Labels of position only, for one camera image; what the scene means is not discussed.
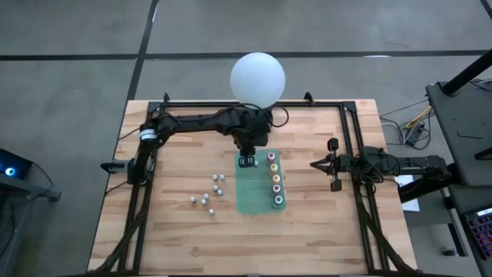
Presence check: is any black computer with blue light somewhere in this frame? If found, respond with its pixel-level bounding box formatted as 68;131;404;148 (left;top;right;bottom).
0;148;34;181

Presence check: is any backlit computer keyboard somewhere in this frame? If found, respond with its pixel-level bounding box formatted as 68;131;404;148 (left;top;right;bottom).
465;209;492;261

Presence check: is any black power strip with cables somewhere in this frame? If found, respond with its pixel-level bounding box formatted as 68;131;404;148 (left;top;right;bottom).
403;122;432;150

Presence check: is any black round post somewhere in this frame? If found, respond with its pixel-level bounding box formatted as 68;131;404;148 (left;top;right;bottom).
440;48;492;96

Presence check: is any green cutting mat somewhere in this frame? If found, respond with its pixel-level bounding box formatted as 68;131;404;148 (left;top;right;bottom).
234;149;287;215

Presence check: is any white paper sheet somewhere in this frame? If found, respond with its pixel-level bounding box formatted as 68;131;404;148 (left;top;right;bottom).
394;172;421;213

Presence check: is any dark grey desk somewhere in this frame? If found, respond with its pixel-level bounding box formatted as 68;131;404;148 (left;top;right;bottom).
425;78;492;188

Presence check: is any black metal stand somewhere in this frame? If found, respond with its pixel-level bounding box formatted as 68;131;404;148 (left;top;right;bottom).
0;175;62;277

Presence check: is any black desk support beam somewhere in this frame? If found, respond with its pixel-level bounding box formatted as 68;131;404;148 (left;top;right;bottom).
397;175;462;204

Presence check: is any white globe table lamp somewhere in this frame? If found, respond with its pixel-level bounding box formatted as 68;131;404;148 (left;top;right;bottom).
229;52;287;112

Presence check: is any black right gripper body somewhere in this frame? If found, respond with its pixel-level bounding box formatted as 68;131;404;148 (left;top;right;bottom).
326;137;354;193

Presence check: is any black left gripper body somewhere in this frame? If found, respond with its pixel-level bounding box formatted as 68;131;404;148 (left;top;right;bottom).
230;105;272;157

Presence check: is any black looped camera cable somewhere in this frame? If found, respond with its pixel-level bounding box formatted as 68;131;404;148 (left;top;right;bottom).
268;105;289;128

